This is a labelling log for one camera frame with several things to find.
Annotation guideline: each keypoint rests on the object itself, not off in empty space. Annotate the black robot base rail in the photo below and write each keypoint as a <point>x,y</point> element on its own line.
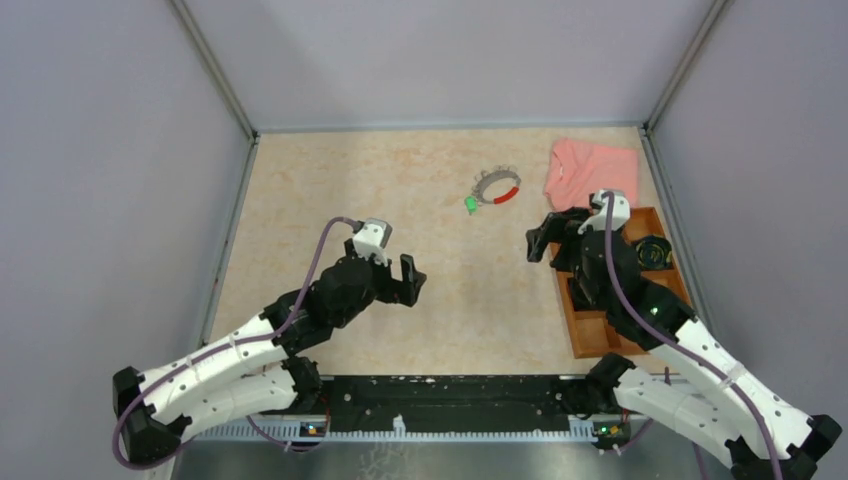
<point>497,404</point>

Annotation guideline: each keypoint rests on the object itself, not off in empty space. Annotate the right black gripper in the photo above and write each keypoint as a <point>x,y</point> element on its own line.
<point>558,229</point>

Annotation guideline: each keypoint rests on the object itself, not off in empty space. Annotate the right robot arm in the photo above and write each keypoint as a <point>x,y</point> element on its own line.
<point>733,416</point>

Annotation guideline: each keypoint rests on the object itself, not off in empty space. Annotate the pink folded cloth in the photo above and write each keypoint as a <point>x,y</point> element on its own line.
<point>578,169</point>

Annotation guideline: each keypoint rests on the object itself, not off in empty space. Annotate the black yellow coil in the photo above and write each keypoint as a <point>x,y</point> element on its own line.
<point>654,253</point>

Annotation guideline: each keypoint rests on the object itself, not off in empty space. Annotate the metal keyring with red handle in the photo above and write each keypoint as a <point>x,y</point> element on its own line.
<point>496,185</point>

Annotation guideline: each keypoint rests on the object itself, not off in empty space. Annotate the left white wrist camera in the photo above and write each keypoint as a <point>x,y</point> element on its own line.
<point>370,241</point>

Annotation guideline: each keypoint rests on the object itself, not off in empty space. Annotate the aluminium frame right rail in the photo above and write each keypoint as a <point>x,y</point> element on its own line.
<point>648,131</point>

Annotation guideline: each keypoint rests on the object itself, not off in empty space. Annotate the green key tag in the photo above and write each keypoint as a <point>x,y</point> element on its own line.
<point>471,205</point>

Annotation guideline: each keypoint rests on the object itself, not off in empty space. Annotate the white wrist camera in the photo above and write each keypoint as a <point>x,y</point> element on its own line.
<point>610,211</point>
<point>370,241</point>

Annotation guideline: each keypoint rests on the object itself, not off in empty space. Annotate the white slotted cable duct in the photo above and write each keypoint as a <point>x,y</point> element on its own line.
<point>296,431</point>

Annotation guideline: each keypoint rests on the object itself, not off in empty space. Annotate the aluminium frame left rail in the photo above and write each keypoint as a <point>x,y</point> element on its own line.
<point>234,205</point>

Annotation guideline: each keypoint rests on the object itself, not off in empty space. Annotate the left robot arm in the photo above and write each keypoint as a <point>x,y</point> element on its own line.
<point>256,368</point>

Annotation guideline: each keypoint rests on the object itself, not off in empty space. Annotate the wooden compartment tray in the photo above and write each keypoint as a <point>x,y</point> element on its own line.
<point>597,322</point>

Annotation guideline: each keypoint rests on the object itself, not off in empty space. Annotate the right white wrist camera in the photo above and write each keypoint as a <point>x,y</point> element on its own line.
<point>610,211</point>

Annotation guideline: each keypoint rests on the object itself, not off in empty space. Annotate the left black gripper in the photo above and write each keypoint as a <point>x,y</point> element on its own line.
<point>402,292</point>

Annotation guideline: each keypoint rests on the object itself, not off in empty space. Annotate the aluminium frame rail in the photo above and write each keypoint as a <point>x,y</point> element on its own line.
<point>234,205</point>
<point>648,131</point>

